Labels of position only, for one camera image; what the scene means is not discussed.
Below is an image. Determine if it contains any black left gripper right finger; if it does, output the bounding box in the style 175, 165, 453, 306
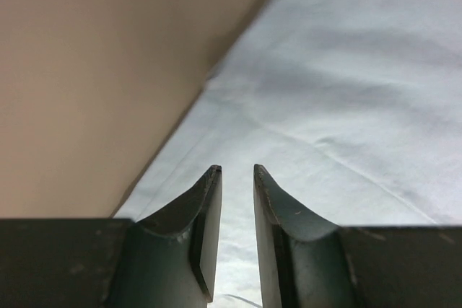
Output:
253, 164, 359, 307

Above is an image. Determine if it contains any grey-blue t-shirt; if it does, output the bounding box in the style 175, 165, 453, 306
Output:
118, 0, 461, 307

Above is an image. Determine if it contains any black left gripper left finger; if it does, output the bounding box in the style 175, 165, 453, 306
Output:
108, 165, 222, 307

